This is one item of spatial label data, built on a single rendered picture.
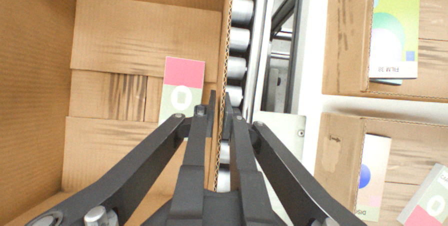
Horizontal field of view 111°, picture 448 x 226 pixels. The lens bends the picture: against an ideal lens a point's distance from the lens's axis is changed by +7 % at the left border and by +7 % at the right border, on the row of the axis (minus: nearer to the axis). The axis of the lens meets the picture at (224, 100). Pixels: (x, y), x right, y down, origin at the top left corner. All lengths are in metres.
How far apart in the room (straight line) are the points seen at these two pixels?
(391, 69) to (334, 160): 0.21
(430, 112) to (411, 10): 0.25
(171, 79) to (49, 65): 0.19
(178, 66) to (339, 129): 0.33
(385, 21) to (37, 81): 0.63
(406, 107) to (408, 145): 0.09
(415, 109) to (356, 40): 0.27
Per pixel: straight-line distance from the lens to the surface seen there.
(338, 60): 0.38
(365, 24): 0.36
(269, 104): 0.67
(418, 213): 0.60
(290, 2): 0.55
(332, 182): 0.39
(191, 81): 0.31
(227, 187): 0.38
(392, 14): 0.48
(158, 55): 0.34
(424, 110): 0.60
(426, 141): 0.59
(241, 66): 0.34
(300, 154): 0.40
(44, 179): 0.43
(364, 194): 0.50
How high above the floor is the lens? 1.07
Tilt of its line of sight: 85 degrees down
